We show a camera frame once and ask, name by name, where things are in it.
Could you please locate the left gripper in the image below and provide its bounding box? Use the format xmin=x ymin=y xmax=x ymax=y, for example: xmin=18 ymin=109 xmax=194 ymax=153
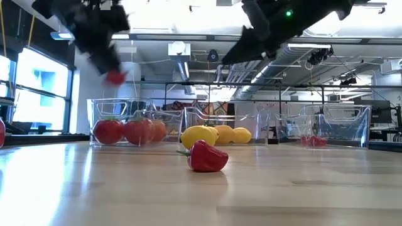
xmin=75 ymin=6 xmax=131 ymax=75

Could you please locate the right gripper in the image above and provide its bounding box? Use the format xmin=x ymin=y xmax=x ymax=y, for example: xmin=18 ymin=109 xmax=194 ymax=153
xmin=221 ymin=0 xmax=318 ymax=66

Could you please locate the red toy tomato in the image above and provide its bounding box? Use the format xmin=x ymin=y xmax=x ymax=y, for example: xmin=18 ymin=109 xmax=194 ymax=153
xmin=93 ymin=117 xmax=125 ymax=145
xmin=0 ymin=117 xmax=6 ymax=148
xmin=124 ymin=117 xmax=156 ymax=146
xmin=152 ymin=120 xmax=168 ymax=143

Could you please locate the orange-yellow toy lemon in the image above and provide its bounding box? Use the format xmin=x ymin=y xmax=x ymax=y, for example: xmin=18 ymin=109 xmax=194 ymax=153
xmin=216 ymin=124 xmax=236 ymax=145

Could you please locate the small red strawberry bottom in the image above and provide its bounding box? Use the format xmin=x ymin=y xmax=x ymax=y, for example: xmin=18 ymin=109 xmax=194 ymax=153
xmin=176 ymin=139 xmax=229 ymax=173

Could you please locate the clear plastic bin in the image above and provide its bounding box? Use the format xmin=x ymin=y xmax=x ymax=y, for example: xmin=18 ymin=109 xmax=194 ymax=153
xmin=87 ymin=98 xmax=185 ymax=148
xmin=184 ymin=105 xmax=271 ymax=147
xmin=276 ymin=103 xmax=373 ymax=150

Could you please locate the black metal rack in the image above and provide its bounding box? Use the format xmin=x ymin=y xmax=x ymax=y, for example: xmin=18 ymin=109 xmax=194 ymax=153
xmin=124 ymin=80 xmax=402 ymax=109

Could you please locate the grey overhead beam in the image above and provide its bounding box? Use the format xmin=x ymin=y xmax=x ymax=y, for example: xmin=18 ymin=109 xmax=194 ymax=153
xmin=109 ymin=33 xmax=402 ymax=45

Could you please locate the white ceiling unit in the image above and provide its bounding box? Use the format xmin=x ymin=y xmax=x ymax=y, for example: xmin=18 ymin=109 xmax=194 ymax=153
xmin=168 ymin=41 xmax=192 ymax=63

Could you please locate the black track light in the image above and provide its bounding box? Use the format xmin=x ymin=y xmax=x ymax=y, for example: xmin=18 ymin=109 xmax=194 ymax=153
xmin=307 ymin=47 xmax=334 ymax=66

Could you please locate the colourful mandala tapestry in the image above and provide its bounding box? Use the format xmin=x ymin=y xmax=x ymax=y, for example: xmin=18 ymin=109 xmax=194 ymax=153
xmin=165 ymin=99 xmax=236 ymax=132

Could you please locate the black dome camera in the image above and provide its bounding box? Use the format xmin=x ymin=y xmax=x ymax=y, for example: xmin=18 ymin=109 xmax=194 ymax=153
xmin=207 ymin=49 xmax=220 ymax=63

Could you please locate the silver spiral air duct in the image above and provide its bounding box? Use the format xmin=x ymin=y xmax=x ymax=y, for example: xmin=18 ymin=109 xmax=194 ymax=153
xmin=241 ymin=42 xmax=315 ymax=100

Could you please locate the black aluminium table frame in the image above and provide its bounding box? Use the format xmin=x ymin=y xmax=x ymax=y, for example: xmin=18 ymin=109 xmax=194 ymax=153
xmin=0 ymin=133 xmax=402 ymax=153

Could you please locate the black wall-side monitor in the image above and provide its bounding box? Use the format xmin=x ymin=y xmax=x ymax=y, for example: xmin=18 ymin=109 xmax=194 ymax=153
xmin=354 ymin=99 xmax=393 ymax=124

